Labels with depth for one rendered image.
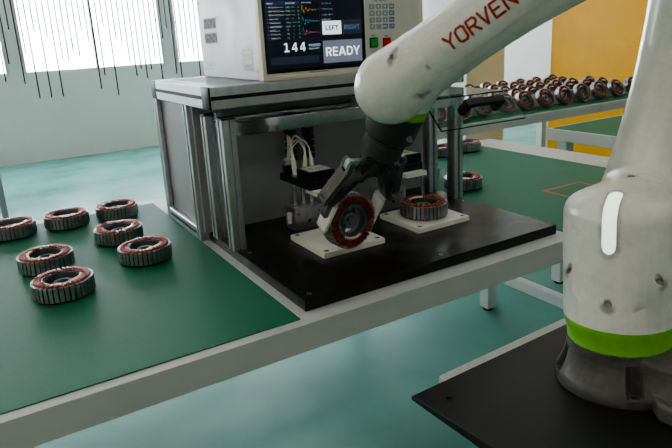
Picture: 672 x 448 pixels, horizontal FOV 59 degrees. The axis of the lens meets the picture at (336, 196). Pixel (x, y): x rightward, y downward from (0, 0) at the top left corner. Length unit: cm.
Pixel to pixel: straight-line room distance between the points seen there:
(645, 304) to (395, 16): 95
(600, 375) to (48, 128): 709
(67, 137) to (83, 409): 672
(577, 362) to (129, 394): 60
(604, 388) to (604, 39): 432
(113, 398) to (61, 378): 9
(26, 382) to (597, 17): 461
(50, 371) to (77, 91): 664
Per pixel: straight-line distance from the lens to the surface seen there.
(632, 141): 89
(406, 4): 150
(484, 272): 122
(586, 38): 509
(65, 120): 754
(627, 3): 490
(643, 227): 73
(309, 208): 138
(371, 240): 125
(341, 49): 139
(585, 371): 81
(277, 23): 131
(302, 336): 100
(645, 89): 89
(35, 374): 100
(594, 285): 75
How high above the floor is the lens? 120
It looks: 15 degrees down
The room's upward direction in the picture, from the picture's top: 3 degrees counter-clockwise
